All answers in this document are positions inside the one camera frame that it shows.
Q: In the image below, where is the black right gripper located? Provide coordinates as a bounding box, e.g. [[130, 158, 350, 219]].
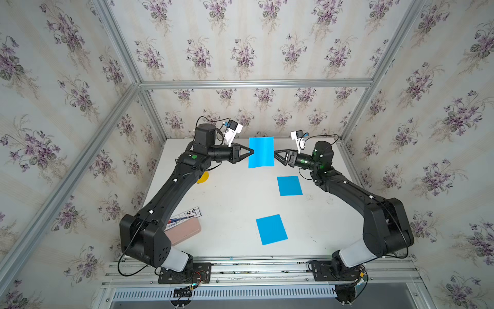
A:
[[270, 147, 320, 173]]

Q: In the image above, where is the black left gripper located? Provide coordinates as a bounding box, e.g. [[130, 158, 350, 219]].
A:
[[205, 142, 253, 165]]

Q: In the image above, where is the blue paper sheet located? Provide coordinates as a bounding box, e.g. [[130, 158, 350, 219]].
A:
[[277, 176, 303, 196], [256, 214, 288, 245], [248, 137, 275, 169]]

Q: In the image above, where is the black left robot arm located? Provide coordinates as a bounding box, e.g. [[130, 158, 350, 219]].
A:
[[119, 121, 254, 272]]

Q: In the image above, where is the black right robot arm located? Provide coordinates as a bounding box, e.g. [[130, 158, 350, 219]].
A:
[[274, 141, 414, 273]]

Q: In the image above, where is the yellow pen cup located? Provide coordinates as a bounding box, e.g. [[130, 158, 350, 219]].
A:
[[197, 171, 209, 184]]

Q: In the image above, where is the blue paper sheet front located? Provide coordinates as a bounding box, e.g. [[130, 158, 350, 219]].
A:
[[256, 214, 288, 245]]

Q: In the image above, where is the white pen box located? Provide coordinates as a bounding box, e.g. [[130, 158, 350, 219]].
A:
[[165, 207, 202, 231]]

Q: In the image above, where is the pink pencil case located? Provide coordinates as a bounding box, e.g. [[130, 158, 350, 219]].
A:
[[165, 217, 201, 245]]

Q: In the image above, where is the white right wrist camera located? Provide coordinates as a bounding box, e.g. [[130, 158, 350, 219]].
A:
[[290, 130, 309, 153]]

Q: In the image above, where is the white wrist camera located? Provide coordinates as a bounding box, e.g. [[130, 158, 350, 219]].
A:
[[290, 130, 309, 153], [223, 120, 243, 147]]

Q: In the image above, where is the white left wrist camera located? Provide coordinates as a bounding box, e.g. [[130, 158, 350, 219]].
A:
[[223, 120, 243, 147]]

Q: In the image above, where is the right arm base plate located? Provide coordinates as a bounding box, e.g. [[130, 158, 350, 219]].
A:
[[307, 260, 365, 282]]

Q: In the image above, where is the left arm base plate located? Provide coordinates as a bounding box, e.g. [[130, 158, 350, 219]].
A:
[[158, 262, 212, 285]]

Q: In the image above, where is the aluminium rail frame front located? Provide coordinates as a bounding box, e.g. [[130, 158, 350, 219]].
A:
[[92, 256, 435, 308]]

